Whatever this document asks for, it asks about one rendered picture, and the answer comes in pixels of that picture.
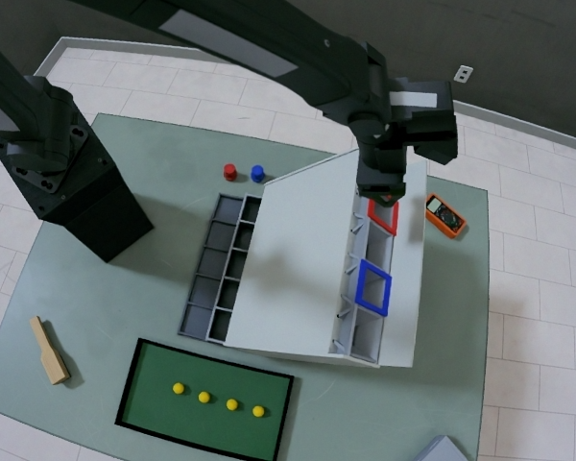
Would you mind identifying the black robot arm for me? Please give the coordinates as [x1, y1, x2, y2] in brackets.
[0, 0, 458, 195]

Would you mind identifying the red plug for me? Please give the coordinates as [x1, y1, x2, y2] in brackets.
[224, 164, 237, 181]

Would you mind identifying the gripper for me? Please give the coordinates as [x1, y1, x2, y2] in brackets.
[356, 129, 406, 207]

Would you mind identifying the red funnel rim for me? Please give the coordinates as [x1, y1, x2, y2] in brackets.
[367, 199, 399, 236]

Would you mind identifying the blue funnel band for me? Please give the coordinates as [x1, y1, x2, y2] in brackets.
[355, 259, 392, 317]

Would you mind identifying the orange digital multimeter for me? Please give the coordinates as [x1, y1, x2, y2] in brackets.
[425, 193, 466, 239]

